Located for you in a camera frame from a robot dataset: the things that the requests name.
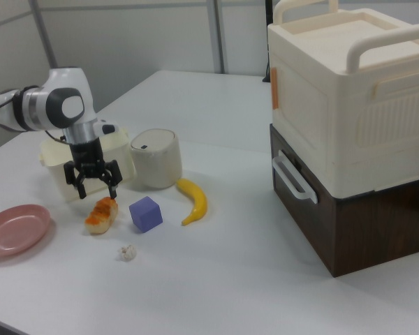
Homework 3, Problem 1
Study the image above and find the crumpled white paper ball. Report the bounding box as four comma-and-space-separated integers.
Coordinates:
117, 245, 138, 262

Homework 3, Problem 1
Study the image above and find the small beige lidded bin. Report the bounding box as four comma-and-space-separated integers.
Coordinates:
130, 128, 183, 191

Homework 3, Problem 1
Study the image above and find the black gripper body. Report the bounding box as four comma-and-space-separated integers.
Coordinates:
68, 137, 108, 179

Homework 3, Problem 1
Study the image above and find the orange glazed bread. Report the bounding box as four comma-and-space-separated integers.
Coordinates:
84, 197, 120, 236

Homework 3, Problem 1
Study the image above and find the purple cube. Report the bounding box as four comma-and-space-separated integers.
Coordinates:
128, 195, 163, 234

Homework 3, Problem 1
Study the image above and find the white drawer handle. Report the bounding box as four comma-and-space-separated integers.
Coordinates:
272, 149, 318, 204

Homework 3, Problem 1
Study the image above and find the cream plastic storage cabinet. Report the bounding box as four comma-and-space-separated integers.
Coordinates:
267, 0, 419, 198

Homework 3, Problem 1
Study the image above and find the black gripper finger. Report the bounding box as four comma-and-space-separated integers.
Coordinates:
101, 159, 124, 201
63, 161, 89, 200

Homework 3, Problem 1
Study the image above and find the pink plate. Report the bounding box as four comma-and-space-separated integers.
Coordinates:
0, 204, 52, 259

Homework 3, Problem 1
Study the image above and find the cream plastic open container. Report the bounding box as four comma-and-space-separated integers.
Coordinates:
38, 126, 138, 204

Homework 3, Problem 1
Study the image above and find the yellow banana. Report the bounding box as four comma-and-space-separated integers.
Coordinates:
176, 177, 209, 227

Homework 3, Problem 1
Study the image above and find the dark brown wooden drawer box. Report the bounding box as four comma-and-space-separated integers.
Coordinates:
269, 124, 419, 278

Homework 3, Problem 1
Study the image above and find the orange tape strip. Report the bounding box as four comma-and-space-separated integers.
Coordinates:
270, 67, 280, 111

